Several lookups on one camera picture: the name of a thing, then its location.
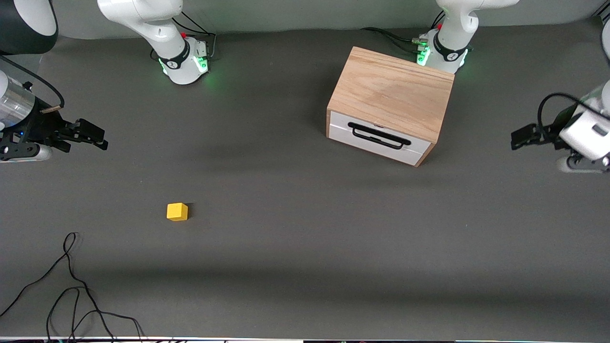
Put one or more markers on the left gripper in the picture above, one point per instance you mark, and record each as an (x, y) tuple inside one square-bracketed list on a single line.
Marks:
[(554, 128)]

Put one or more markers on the wooden drawer cabinet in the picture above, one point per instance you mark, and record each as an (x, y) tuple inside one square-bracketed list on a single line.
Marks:
[(393, 93)]

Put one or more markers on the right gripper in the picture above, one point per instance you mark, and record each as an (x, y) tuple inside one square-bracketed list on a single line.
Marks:
[(44, 126)]

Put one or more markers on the yellow cube block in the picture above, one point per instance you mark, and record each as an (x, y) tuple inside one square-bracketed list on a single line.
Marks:
[(177, 211)]

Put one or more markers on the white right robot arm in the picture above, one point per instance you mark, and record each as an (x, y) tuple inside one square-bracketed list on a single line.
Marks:
[(162, 19)]

